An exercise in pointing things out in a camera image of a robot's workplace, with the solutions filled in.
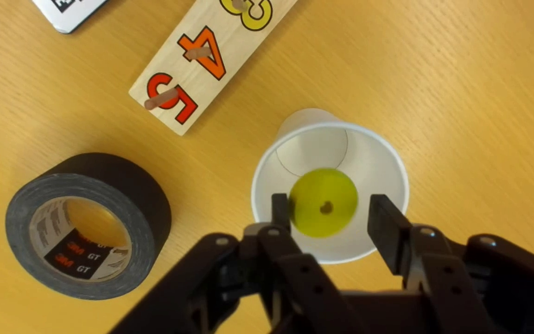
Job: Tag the black white checkered calibration board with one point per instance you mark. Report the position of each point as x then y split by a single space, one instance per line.
69 12

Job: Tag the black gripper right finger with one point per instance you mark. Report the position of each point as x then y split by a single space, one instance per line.
464 285

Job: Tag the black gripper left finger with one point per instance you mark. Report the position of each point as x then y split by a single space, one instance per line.
236 285

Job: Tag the yellow wooden disc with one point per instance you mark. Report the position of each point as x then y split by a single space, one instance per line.
316 192

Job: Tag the wooden number puzzle board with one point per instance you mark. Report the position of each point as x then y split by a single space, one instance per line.
230 57

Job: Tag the white paper cup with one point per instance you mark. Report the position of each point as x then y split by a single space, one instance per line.
371 168

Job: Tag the black tape roll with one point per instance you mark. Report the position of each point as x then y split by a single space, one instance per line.
125 198

